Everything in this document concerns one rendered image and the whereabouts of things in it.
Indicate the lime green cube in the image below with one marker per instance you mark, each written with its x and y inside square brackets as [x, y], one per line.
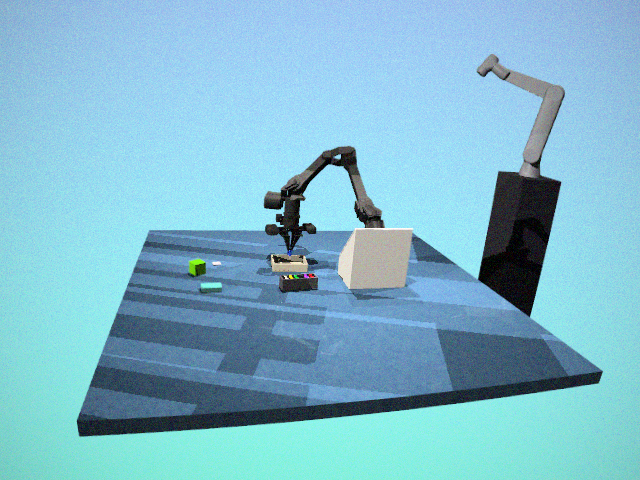
[197, 267]

